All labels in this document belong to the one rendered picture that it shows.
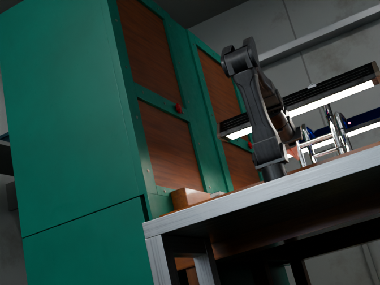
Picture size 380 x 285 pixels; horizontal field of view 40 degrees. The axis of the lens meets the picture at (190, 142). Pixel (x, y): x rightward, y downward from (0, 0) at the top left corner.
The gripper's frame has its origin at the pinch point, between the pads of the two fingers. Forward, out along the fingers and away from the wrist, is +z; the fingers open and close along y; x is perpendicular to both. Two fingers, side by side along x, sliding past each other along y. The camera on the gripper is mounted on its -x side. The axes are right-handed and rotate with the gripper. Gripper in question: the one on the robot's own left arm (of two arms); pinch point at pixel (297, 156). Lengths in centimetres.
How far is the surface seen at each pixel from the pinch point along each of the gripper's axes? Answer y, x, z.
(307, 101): -7.7, -19.5, -7.5
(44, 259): 90, 25, -12
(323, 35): 3, -289, 91
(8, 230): 258, -125, 63
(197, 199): 38.6, 3.1, 0.8
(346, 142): -11, -42, 30
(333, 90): -17.5, -19.8, -7.8
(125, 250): 57, 30, -8
